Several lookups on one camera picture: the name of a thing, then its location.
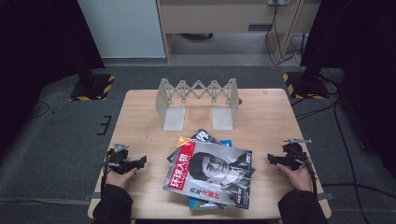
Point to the dark illustrated magazine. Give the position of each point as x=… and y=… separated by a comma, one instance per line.
x=202, y=136

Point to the grey tape strip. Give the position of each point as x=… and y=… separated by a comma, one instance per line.
x=325, y=196
x=93, y=196

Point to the expandable grey metal book rack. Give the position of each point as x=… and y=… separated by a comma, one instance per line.
x=174, y=119

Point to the portrait cover magazine red label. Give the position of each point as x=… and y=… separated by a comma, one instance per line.
x=211, y=174

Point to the white panel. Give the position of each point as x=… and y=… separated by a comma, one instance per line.
x=124, y=28

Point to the white power strip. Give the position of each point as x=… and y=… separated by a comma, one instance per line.
x=278, y=2

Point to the black curtain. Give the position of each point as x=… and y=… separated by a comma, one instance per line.
x=37, y=46
x=364, y=46

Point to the light wooden desk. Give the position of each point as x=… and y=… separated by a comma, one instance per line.
x=218, y=18

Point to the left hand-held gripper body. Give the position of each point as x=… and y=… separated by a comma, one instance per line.
x=120, y=160

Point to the person's left hand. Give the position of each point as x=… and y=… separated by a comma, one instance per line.
x=118, y=179

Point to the thick blue book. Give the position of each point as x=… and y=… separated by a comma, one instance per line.
x=199, y=203

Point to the striped black stand base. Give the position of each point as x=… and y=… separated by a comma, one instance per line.
x=99, y=88
x=314, y=90

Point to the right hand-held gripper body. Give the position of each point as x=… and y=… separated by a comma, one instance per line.
x=294, y=157

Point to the person's right hand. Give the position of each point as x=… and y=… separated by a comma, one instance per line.
x=300, y=179

